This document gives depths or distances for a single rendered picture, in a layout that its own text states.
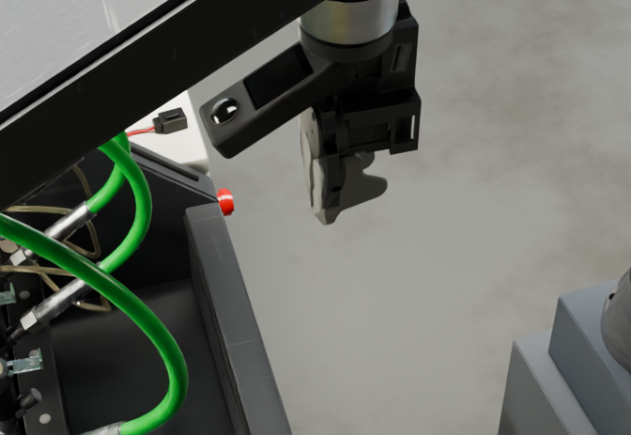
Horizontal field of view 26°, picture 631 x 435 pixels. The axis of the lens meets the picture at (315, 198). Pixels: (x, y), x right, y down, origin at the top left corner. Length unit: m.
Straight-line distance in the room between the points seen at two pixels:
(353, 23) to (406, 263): 1.82
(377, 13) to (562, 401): 0.72
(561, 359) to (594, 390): 0.07
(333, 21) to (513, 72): 2.26
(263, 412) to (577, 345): 0.38
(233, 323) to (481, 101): 1.77
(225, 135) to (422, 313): 1.69
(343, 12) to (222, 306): 0.56
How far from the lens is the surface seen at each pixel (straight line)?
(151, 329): 0.96
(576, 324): 1.52
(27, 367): 1.21
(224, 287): 1.46
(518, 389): 1.65
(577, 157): 3.02
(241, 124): 1.01
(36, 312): 1.28
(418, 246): 2.79
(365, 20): 0.97
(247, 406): 1.37
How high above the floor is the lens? 2.06
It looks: 46 degrees down
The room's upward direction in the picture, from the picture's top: straight up
